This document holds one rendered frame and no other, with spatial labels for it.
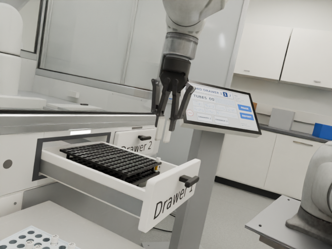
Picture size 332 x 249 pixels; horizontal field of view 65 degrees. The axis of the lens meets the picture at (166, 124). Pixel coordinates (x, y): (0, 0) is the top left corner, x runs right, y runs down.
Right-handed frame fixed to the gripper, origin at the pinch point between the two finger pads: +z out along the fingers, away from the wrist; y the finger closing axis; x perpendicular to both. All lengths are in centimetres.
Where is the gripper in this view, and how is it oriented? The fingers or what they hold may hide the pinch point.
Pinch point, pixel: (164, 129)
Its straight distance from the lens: 74.2
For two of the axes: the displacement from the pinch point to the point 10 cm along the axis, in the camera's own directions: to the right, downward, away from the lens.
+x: -4.4, 0.3, -9.0
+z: -1.9, 9.7, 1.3
